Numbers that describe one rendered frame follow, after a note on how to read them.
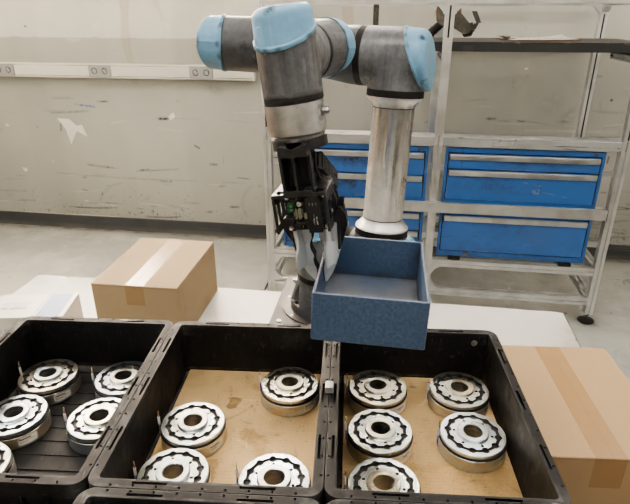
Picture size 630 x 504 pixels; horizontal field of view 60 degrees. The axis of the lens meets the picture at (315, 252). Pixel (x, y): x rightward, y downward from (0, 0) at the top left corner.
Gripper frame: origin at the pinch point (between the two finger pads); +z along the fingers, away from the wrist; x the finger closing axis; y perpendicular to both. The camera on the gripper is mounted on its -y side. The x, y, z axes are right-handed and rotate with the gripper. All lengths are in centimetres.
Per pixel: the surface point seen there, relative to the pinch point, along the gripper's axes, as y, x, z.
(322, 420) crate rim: 9.0, -0.9, 19.6
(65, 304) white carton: -37, -76, 24
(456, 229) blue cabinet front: -195, 26, 70
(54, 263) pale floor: -210, -223, 83
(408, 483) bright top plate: 11.8, 10.8, 28.1
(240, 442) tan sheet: 5.2, -16.3, 27.6
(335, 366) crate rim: -4.3, -1.1, 19.6
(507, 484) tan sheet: 6.2, 24.8, 33.2
